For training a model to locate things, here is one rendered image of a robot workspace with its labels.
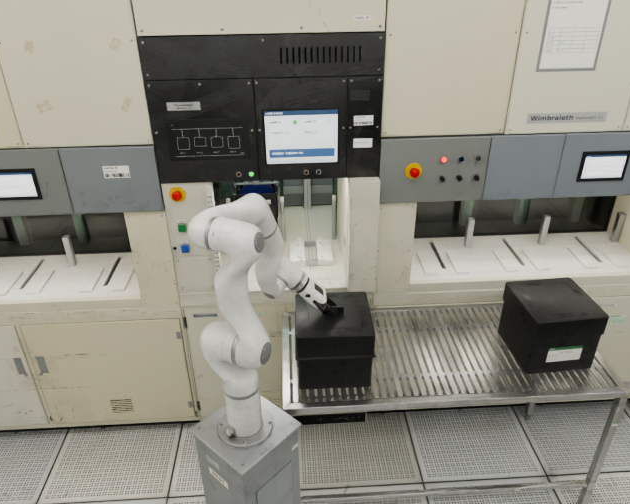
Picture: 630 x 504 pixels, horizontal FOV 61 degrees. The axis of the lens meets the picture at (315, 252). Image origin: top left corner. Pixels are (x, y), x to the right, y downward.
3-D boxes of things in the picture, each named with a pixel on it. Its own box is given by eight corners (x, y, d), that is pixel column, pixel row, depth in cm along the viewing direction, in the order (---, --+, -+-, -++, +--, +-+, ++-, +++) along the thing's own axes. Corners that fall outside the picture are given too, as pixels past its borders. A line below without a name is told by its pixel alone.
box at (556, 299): (525, 375, 209) (537, 323, 197) (494, 330, 234) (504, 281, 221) (594, 369, 212) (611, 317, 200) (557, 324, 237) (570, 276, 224)
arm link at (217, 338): (248, 404, 173) (242, 346, 161) (199, 388, 179) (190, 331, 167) (265, 380, 182) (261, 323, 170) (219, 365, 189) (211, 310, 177)
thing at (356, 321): (295, 361, 196) (294, 332, 189) (294, 312, 221) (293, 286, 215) (376, 358, 196) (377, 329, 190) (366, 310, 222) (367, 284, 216)
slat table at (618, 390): (289, 536, 233) (282, 409, 195) (287, 428, 285) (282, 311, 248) (582, 518, 239) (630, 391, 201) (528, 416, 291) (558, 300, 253)
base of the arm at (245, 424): (243, 457, 177) (238, 417, 168) (207, 428, 188) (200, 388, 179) (283, 424, 189) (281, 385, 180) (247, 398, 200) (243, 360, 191)
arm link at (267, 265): (257, 259, 165) (281, 305, 190) (281, 219, 172) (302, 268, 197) (233, 251, 169) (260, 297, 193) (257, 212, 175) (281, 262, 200)
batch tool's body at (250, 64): (199, 437, 281) (133, 39, 184) (217, 325, 363) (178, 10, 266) (367, 428, 284) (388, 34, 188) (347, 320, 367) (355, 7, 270)
